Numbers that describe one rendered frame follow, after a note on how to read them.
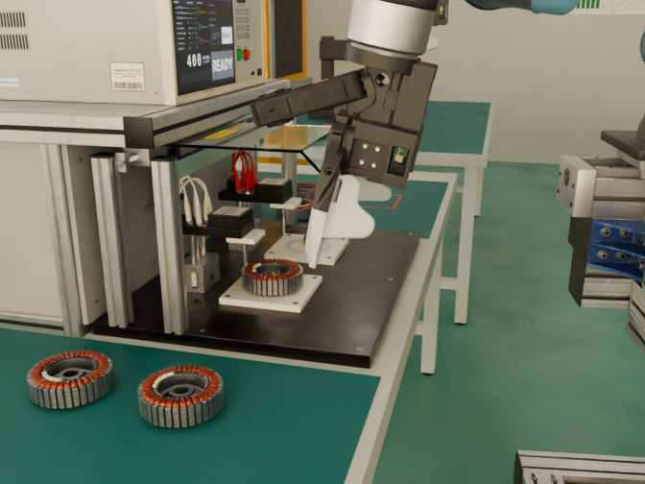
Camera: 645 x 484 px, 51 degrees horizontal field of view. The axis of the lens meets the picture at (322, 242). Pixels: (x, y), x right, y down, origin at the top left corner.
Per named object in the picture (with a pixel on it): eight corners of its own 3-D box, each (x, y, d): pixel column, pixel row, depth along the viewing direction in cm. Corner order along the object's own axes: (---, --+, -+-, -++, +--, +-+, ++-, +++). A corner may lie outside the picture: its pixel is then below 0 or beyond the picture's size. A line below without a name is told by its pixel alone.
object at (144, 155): (167, 159, 111) (165, 134, 110) (150, 167, 106) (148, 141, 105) (143, 158, 112) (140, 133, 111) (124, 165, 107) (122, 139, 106)
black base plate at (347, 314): (419, 240, 159) (419, 231, 159) (370, 369, 101) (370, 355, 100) (234, 226, 171) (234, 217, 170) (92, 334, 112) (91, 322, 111)
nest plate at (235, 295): (322, 281, 129) (322, 276, 128) (300, 312, 115) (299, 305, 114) (249, 274, 132) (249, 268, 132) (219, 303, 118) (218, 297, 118)
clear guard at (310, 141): (369, 160, 121) (369, 127, 119) (338, 191, 99) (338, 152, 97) (202, 152, 129) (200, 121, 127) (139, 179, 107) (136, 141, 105)
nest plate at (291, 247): (348, 243, 151) (349, 237, 150) (333, 265, 137) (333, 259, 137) (285, 237, 154) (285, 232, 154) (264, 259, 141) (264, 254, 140)
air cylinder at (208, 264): (220, 278, 130) (219, 252, 128) (204, 293, 123) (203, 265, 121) (196, 277, 131) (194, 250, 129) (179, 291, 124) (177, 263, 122)
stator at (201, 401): (240, 397, 93) (239, 373, 92) (191, 440, 83) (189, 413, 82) (175, 378, 97) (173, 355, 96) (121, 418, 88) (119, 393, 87)
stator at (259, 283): (308, 277, 127) (308, 258, 126) (295, 300, 117) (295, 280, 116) (251, 273, 129) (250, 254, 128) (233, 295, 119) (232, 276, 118)
